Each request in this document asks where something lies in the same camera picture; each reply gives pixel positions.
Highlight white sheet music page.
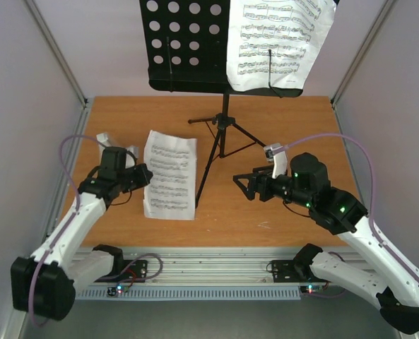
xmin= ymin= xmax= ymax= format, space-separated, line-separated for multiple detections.
xmin=143 ymin=130 xmax=197 ymax=221
xmin=226 ymin=0 xmax=338 ymax=92

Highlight white grey metronome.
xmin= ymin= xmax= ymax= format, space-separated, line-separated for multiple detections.
xmin=96 ymin=132 xmax=114 ymax=156

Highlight black tripod music stand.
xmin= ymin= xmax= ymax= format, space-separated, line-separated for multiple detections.
xmin=138 ymin=0 xmax=305 ymax=213

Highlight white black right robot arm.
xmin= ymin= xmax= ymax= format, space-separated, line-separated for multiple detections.
xmin=233 ymin=153 xmax=419 ymax=335

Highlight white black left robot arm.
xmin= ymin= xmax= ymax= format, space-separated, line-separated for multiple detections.
xmin=10 ymin=146 xmax=153 ymax=321

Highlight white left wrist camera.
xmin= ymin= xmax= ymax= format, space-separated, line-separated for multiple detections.
xmin=126 ymin=145 xmax=138 ymax=168

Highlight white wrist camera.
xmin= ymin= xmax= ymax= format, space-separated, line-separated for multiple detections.
xmin=263 ymin=143 xmax=288 ymax=179
xmin=126 ymin=145 xmax=138 ymax=168

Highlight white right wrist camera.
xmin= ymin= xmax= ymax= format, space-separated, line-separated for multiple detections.
xmin=263 ymin=143 xmax=288 ymax=179

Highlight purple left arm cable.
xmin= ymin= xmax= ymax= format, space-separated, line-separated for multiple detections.
xmin=28 ymin=135 xmax=106 ymax=328

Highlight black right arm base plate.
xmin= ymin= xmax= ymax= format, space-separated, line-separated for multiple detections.
xmin=266 ymin=260 xmax=327 ymax=284

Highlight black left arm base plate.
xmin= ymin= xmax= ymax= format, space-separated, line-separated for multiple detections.
xmin=96 ymin=259 xmax=148 ymax=283

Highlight aluminium front frame rails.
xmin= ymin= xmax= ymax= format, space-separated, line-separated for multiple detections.
xmin=108 ymin=246 xmax=301 ymax=285

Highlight grey slotted cable duct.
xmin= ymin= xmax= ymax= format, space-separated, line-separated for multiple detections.
xmin=76 ymin=286 xmax=300 ymax=302

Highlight left aluminium corner post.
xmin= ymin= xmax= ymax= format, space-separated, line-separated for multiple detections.
xmin=23 ymin=0 xmax=88 ymax=108

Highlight aluminium corner post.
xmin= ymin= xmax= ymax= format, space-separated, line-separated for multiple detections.
xmin=331 ymin=0 xmax=397 ymax=110
xmin=23 ymin=0 xmax=88 ymax=108

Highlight right aluminium corner post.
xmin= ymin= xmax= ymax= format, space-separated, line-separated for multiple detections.
xmin=331 ymin=0 xmax=397 ymax=110

